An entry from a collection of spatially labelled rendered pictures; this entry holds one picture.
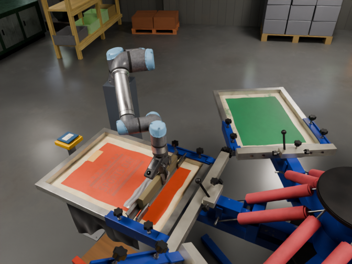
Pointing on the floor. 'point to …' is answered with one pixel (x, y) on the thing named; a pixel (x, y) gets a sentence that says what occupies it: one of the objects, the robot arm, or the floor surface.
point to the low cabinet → (19, 25)
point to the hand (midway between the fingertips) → (159, 182)
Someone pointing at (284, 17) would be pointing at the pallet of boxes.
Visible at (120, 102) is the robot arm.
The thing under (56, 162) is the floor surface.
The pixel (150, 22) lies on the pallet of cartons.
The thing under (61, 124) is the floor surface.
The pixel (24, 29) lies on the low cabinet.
